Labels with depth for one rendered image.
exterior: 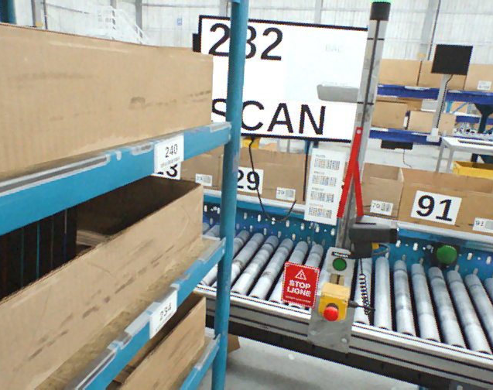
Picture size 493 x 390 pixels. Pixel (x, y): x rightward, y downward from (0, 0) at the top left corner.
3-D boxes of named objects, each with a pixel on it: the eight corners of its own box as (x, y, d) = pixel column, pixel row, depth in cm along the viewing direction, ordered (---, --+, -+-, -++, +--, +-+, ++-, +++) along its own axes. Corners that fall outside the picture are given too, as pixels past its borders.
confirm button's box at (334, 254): (325, 273, 105) (328, 250, 103) (326, 268, 108) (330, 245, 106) (350, 278, 103) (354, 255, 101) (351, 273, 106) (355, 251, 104)
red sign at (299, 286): (280, 300, 114) (284, 261, 110) (281, 299, 115) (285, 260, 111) (335, 314, 110) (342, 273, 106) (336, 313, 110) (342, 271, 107)
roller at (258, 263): (230, 289, 124) (243, 298, 123) (272, 231, 171) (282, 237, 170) (224, 300, 126) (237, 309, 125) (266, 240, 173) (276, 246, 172)
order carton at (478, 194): (395, 222, 158) (403, 182, 153) (393, 201, 185) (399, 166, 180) (505, 241, 147) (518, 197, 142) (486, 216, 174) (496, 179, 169)
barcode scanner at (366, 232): (397, 265, 95) (398, 224, 93) (347, 261, 99) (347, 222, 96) (396, 254, 101) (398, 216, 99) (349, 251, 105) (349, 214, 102)
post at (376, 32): (306, 343, 116) (350, 18, 89) (309, 333, 120) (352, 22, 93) (347, 354, 112) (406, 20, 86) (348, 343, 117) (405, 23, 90)
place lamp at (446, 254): (434, 261, 150) (439, 244, 147) (434, 260, 151) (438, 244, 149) (454, 265, 148) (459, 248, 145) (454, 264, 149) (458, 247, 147)
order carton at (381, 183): (300, 206, 169) (304, 168, 164) (311, 189, 196) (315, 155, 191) (396, 222, 158) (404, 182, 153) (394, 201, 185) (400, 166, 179)
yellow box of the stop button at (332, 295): (316, 319, 104) (320, 295, 102) (320, 302, 112) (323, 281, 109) (372, 333, 100) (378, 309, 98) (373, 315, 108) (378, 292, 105)
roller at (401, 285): (395, 347, 111) (398, 333, 110) (391, 268, 159) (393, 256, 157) (414, 352, 110) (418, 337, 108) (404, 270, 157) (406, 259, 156)
